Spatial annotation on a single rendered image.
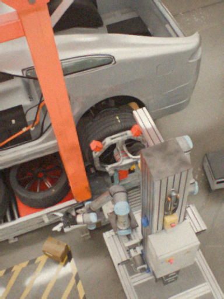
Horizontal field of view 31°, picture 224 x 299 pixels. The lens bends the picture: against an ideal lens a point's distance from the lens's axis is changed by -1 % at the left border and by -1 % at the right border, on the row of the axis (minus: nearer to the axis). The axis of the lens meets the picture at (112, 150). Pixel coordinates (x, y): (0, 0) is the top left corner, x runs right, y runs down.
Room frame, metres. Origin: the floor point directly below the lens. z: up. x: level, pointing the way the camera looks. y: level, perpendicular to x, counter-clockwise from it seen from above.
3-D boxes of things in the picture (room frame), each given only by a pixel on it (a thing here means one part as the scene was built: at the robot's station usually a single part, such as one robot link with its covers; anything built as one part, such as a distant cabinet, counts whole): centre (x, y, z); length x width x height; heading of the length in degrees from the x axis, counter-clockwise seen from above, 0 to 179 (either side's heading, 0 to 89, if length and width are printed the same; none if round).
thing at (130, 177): (2.38, -0.03, 0.32); 0.40 x 0.30 x 0.28; 104
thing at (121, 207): (1.38, -0.02, 1.19); 0.15 x 0.12 x 0.55; 1
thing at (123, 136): (2.21, -0.07, 0.85); 0.54 x 0.07 x 0.54; 104
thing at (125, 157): (2.14, -0.09, 0.85); 0.21 x 0.14 x 0.14; 14
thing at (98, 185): (2.30, 0.24, 0.26); 0.42 x 0.18 x 0.35; 14
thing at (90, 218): (1.37, 0.24, 1.21); 0.11 x 0.08 x 0.09; 91
